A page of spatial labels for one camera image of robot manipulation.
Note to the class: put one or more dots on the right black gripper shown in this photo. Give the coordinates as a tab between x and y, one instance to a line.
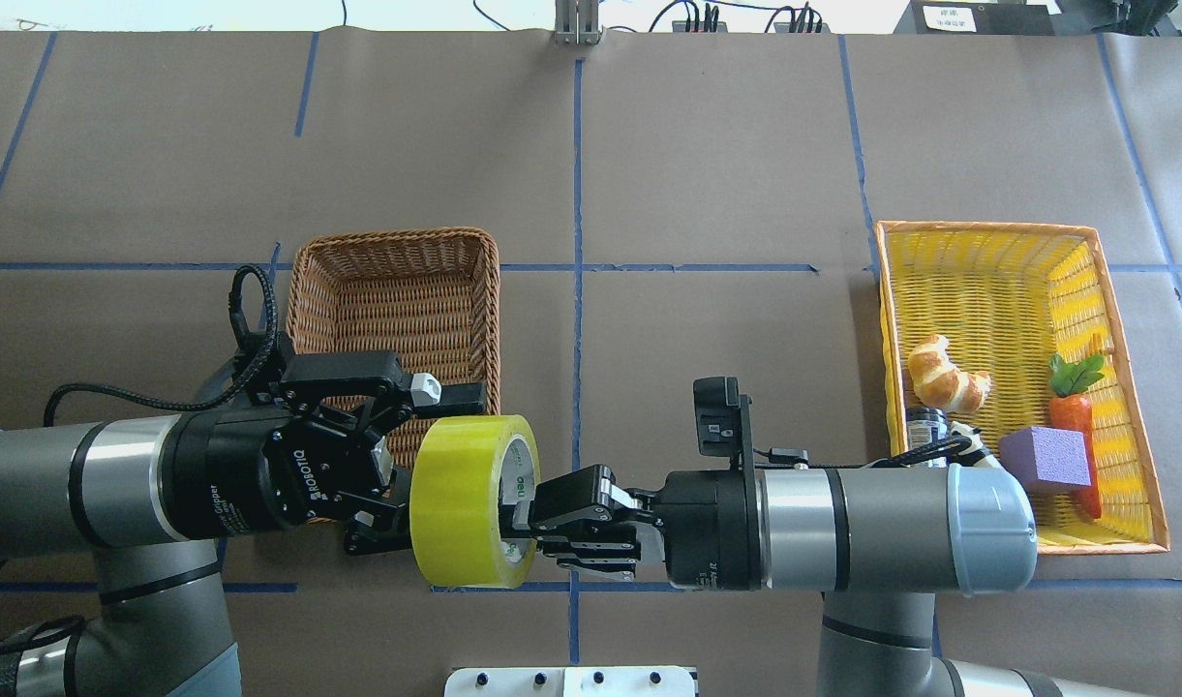
702	528

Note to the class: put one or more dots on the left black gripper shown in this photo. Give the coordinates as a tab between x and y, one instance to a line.
252	474

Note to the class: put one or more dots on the yellow tape roll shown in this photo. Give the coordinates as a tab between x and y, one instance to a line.
468	468

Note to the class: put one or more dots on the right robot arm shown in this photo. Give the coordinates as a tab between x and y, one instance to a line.
878	544

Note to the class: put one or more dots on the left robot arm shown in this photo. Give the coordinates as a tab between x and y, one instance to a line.
149	498

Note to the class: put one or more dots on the brown wicker basket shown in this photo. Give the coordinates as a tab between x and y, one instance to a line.
430	295

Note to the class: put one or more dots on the yellow plastic basket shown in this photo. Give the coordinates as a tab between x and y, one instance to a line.
1008	297

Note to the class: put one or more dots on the toy croissant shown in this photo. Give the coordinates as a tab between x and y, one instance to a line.
939	383

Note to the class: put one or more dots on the panda toy figure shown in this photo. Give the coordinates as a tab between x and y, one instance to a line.
969	449

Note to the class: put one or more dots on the purple foam block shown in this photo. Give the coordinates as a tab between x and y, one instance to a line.
1046	460

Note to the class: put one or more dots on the toy carrot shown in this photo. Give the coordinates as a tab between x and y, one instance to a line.
1070	408

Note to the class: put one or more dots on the black power box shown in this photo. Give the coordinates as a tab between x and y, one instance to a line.
974	18

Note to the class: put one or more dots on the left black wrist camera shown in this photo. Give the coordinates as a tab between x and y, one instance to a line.
320	376

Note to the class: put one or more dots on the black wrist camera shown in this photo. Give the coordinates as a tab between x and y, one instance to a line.
722	421
320	376

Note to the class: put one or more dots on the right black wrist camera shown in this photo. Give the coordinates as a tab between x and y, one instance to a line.
722	421

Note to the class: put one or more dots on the aluminium frame post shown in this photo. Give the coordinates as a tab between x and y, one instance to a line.
577	22

